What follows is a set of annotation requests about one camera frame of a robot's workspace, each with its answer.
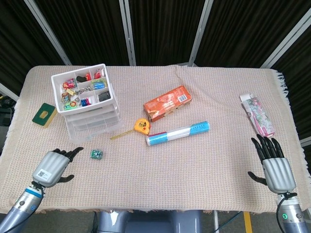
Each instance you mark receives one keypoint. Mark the beige woven tablecloth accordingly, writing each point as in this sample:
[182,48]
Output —
[170,165]

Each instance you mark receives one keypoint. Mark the blue cling film roll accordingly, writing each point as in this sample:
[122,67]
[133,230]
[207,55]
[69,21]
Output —
[177,133]

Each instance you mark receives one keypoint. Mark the red white small item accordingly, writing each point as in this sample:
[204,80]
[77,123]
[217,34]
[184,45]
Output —
[98,73]

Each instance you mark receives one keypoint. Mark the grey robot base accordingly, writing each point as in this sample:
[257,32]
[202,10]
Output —
[145,222]

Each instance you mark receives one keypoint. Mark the green yellow sponge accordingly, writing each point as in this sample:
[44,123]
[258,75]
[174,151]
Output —
[43,114]

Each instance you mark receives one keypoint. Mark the green circuit board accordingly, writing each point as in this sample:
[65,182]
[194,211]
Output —
[96,154]

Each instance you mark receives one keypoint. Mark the metal table leg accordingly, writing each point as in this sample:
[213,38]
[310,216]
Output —
[215,222]

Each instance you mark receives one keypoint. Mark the clear plastic drawer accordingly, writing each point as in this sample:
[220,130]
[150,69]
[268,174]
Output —
[97,131]

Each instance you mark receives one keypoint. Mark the small red figurine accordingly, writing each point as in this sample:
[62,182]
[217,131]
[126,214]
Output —
[88,77]

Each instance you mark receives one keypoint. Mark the dark folding screen panel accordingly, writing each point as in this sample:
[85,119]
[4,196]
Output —
[165,31]
[14,48]
[247,31]
[92,31]
[301,72]

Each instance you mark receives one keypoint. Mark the white plastic drawer organizer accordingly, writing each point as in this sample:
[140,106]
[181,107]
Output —
[85,108]

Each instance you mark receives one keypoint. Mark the floral tissue pack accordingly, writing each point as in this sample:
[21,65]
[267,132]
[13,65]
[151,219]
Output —
[258,116]

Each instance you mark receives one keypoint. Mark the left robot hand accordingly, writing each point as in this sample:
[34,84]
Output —
[52,167]

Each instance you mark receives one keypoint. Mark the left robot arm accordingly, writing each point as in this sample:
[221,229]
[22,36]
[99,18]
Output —
[22,206]

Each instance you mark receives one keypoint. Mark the orange biscuit box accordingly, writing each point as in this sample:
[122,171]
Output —
[167,103]

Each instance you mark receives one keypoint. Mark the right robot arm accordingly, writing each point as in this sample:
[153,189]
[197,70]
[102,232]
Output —
[291,216]

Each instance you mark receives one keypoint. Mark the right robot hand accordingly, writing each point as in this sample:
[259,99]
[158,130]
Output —
[278,172]

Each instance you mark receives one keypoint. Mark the yellow tape measure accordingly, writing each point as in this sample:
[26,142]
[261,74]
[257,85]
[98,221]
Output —
[142,126]

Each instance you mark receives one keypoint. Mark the black rectangular pad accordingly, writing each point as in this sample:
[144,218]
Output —
[104,96]

